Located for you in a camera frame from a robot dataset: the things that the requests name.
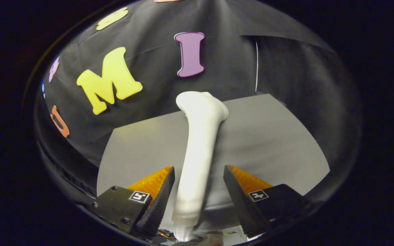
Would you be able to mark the black backdrop cloth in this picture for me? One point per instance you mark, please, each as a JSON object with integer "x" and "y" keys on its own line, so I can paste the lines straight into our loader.
{"x": 286, "y": 85}

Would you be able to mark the grey cabinet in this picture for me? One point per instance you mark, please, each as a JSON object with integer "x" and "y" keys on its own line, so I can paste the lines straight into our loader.
{"x": 268, "y": 143}

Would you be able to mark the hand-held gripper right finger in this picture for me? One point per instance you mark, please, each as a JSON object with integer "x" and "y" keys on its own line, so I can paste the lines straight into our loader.
{"x": 239, "y": 201}

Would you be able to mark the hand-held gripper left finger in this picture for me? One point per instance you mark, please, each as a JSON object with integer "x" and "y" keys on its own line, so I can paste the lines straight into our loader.
{"x": 157, "y": 201}

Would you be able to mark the white garment steamer head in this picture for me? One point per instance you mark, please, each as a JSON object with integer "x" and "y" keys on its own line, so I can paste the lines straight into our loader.
{"x": 198, "y": 153}

